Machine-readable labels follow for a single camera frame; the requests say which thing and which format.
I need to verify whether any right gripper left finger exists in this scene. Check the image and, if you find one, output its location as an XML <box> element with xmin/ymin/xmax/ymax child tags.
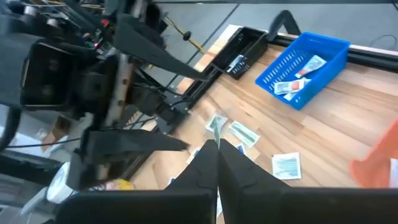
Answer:
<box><xmin>164</xmin><ymin>139</ymin><xmax>219</xmax><ymax>191</ymax></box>

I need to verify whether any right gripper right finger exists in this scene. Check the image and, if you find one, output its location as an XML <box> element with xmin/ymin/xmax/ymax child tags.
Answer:
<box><xmin>219</xmin><ymin>139</ymin><xmax>292</xmax><ymax>191</ymax></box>

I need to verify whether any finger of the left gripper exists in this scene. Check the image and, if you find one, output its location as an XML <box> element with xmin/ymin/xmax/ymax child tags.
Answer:
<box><xmin>81</xmin><ymin>129</ymin><xmax>190</xmax><ymax>163</ymax></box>
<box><xmin>113</xmin><ymin>14</ymin><xmax>208</xmax><ymax>82</ymax></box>

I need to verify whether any white packet red square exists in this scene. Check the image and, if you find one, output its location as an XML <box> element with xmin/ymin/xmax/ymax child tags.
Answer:
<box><xmin>294</xmin><ymin>55</ymin><xmax>328</xmax><ymax>79</ymax></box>
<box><xmin>282</xmin><ymin>77</ymin><xmax>312</xmax><ymax>102</ymax></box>
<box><xmin>273</xmin><ymin>79</ymin><xmax>305</xmax><ymax>96</ymax></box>

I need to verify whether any white packet dark print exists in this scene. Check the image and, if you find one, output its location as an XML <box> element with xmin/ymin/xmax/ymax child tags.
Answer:
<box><xmin>205</xmin><ymin>114</ymin><xmax>229</xmax><ymax>133</ymax></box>

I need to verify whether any white tub yellow label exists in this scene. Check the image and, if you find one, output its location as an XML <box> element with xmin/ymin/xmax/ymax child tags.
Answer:
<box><xmin>46</xmin><ymin>161</ymin><xmax>135</xmax><ymax>205</ymax></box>

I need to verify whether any black mesh basket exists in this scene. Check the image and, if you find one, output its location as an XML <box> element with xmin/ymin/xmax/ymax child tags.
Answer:
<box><xmin>211</xmin><ymin>26</ymin><xmax>269</xmax><ymax>81</ymax></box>

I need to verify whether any black desk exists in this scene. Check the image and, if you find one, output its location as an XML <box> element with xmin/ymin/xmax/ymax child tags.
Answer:
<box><xmin>0</xmin><ymin>152</ymin><xmax>63</xmax><ymax>180</ymax></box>

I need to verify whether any orange plastic bin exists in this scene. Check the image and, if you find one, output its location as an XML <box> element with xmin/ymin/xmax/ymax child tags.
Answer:
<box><xmin>349</xmin><ymin>117</ymin><xmax>398</xmax><ymax>189</ymax></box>

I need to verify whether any blue plastic bin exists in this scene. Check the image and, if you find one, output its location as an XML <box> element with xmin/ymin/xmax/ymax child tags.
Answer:
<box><xmin>254</xmin><ymin>31</ymin><xmax>351</xmax><ymax>111</ymax></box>

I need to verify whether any thin yellow cable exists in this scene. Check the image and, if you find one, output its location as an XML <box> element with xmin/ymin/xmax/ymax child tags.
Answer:
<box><xmin>164</xmin><ymin>17</ymin><xmax>206</xmax><ymax>54</ymax></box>

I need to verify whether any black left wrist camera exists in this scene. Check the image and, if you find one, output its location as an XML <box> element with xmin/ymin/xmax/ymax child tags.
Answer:
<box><xmin>21</xmin><ymin>42</ymin><xmax>75</xmax><ymax>108</ymax></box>

